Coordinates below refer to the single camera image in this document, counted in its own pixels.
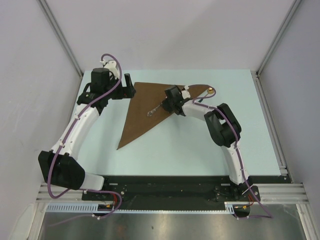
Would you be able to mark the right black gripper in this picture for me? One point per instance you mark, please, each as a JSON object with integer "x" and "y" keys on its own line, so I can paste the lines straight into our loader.
{"x": 165, "y": 106}

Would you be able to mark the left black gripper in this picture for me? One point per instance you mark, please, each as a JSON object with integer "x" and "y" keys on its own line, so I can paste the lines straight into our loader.
{"x": 125, "y": 92}

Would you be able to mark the brown cloth napkin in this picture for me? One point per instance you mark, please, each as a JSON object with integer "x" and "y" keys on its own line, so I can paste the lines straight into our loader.
{"x": 146, "y": 98}

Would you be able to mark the silver fork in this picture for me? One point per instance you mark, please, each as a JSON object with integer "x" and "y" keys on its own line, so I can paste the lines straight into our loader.
{"x": 151, "y": 112}

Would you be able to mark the gold spoon with dark handle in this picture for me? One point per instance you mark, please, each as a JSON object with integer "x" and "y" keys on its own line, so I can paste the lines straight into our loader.
{"x": 210, "y": 93}

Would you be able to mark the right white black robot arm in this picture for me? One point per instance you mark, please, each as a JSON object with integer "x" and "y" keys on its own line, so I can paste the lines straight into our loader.
{"x": 223, "y": 127}

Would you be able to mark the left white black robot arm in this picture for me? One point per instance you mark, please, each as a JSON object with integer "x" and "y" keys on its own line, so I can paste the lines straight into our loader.
{"x": 59, "y": 165}

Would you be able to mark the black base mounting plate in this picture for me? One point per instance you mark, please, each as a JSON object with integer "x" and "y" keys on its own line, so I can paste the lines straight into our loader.
{"x": 176, "y": 192}

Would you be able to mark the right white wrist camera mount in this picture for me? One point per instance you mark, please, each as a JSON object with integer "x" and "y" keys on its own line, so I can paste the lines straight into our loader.
{"x": 185, "y": 92}

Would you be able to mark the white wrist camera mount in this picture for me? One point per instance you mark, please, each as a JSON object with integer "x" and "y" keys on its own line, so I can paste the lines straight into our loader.
{"x": 185, "y": 92}
{"x": 112, "y": 66}

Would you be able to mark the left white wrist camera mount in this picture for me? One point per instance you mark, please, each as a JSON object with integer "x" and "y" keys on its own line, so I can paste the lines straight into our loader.
{"x": 112, "y": 66}

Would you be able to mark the left aluminium corner post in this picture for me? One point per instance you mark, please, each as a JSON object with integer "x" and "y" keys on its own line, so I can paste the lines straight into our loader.
{"x": 49, "y": 15}

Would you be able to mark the aluminium corner post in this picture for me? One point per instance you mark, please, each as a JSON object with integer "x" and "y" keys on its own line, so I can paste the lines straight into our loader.
{"x": 49, "y": 15}
{"x": 293, "y": 10}

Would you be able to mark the right side aluminium rail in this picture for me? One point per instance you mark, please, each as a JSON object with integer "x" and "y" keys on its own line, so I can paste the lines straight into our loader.
{"x": 270, "y": 125}

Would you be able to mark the aluminium rail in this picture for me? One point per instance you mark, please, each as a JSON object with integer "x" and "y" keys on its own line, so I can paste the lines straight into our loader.
{"x": 270, "y": 125}
{"x": 282, "y": 193}

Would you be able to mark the aluminium front rail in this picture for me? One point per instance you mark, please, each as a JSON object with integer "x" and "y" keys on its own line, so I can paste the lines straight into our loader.
{"x": 282, "y": 193}

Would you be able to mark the right aluminium corner post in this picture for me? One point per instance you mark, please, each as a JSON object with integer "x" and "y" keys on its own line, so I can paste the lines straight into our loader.
{"x": 293, "y": 10}

